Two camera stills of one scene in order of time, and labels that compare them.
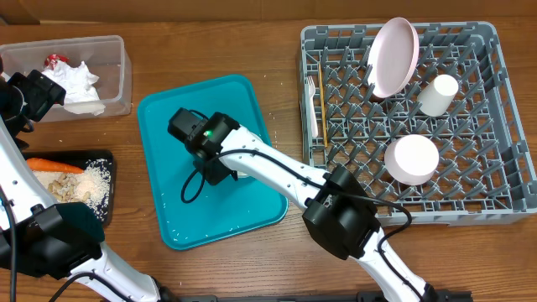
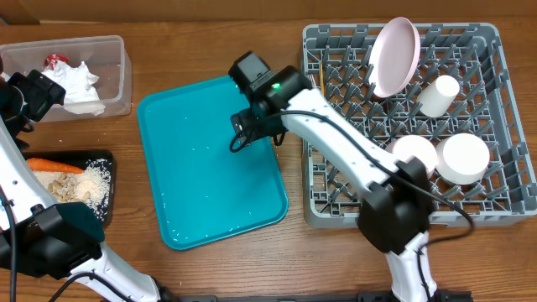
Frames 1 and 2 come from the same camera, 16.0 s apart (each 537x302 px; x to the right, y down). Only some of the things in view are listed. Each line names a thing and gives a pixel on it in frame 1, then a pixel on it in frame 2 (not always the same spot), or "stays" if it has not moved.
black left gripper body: x=22 y=100 stays
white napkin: x=80 y=96 stays
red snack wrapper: x=50 y=60 stays
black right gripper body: x=214 y=170 to x=253 y=122
